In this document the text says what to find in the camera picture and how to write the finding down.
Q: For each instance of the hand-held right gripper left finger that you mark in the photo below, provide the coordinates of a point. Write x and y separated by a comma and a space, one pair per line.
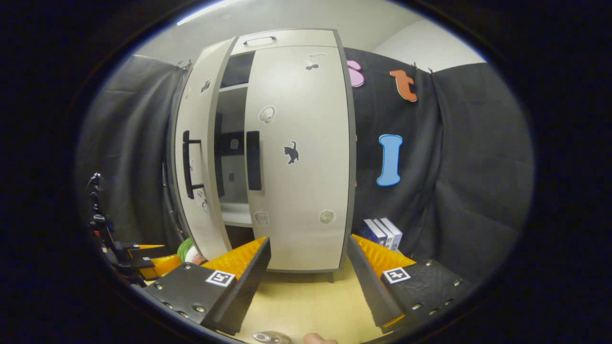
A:
246, 286

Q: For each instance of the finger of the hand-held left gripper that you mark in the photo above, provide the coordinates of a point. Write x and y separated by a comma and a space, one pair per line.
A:
148, 253
165, 265

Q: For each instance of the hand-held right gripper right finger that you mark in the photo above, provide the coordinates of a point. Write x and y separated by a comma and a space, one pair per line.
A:
370, 282

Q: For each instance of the green coaster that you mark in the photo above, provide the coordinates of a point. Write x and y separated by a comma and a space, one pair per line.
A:
184, 251

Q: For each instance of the white cabinet door cat sticker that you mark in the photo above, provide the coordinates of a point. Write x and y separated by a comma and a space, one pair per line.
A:
311, 191

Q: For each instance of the white cabinet door phone sticker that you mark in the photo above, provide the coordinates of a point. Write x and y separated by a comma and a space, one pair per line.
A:
201, 110

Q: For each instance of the white cabinet shelf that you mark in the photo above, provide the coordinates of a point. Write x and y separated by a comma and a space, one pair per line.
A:
234, 88

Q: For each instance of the white and grey cabinet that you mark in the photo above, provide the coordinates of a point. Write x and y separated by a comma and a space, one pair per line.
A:
236, 71

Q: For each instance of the white cabinet drawer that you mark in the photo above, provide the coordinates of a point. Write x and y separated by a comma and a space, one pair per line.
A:
306, 38

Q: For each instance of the black jointed stand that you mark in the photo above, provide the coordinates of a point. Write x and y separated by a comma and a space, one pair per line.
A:
99, 220

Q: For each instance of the black backdrop cloth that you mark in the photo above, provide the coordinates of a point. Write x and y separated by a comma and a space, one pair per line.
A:
129, 143
478, 167

